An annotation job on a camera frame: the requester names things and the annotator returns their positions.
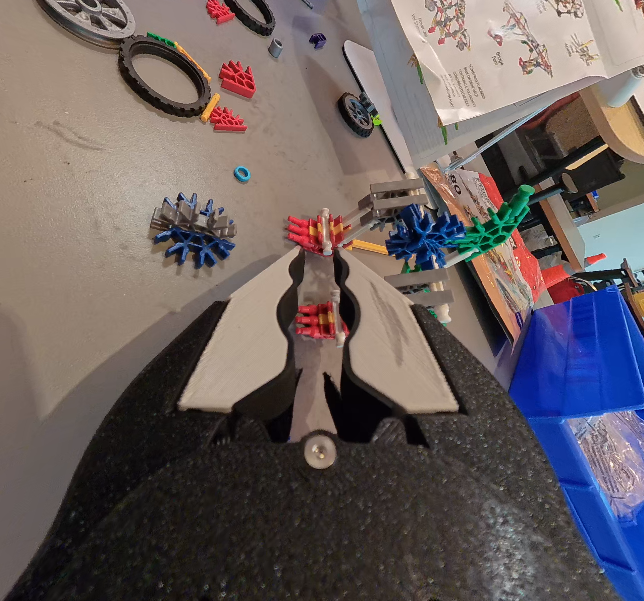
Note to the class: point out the plain blue plastic bin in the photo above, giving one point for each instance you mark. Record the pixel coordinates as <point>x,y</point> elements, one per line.
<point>568,349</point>

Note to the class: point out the round wooden table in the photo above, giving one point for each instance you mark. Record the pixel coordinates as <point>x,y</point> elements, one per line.
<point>624,128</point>

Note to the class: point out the blue snowflake connector pair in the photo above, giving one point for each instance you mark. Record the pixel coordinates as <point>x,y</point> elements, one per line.
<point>193,249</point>

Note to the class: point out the model instruction booklet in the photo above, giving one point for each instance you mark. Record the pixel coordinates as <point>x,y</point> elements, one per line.
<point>478,33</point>

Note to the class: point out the small grey spacer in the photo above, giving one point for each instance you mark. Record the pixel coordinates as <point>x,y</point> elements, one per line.
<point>275,48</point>

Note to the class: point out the small black rubber tire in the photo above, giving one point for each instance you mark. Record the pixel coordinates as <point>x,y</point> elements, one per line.
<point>231,0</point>

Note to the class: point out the purple clip connector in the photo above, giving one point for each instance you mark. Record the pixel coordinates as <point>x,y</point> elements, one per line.
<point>317,41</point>

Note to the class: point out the white booklet stand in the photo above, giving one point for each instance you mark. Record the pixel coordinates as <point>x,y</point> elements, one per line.
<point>362,73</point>

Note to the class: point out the grey clip connector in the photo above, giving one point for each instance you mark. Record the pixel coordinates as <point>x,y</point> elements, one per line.
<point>188,216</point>
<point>163,216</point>
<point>224,229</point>

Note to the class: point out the long yellow rod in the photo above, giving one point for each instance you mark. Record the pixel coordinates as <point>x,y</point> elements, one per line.
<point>372,247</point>

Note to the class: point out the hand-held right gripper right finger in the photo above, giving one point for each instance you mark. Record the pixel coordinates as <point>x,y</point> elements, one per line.
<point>402,359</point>

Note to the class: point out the toy dinosaur model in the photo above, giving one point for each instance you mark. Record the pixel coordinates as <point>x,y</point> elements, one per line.
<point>417,239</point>

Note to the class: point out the toy kit plastic bag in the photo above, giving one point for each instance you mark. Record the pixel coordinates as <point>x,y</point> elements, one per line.
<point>503,269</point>

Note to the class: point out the small black toy wheel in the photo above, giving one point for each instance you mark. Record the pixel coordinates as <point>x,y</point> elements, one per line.
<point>354,116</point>

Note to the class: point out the orange traffic cone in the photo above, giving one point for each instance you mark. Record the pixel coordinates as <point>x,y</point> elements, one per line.
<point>596,260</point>

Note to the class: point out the large white instruction sheet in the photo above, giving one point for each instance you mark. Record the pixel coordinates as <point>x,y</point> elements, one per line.
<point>619,7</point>

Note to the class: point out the clear plastic bag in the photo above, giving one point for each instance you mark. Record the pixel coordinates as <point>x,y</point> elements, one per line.
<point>614,460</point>

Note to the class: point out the wide red fan connector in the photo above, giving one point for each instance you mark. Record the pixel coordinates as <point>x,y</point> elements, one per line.
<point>239,83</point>

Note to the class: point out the small white clip holder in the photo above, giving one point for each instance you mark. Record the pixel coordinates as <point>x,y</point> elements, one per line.
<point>624,88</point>

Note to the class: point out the large black rubber tire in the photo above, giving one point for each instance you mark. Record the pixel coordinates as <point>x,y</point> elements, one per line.
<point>126,68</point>

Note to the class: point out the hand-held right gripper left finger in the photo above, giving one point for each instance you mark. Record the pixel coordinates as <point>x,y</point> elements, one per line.
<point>236,354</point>

